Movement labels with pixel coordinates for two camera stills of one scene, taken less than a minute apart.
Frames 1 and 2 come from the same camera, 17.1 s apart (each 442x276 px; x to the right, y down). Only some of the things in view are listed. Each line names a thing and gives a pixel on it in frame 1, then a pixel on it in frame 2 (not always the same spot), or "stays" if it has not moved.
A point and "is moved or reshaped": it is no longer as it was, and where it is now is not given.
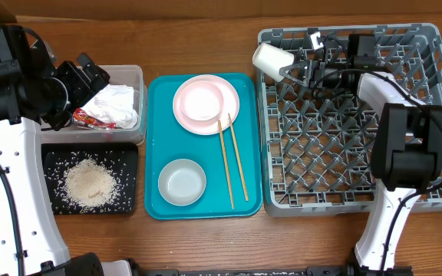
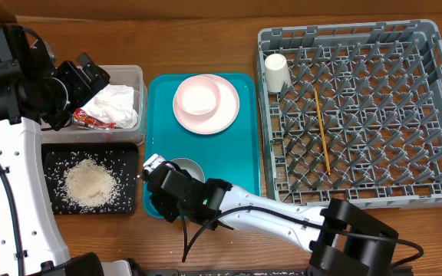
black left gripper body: (79, 89) stays
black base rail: (308, 271) stays
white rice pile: (88, 183) stays
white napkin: (114, 104) stays
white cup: (268, 60) is moved or reshaped
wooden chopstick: (242, 174) → (321, 132)
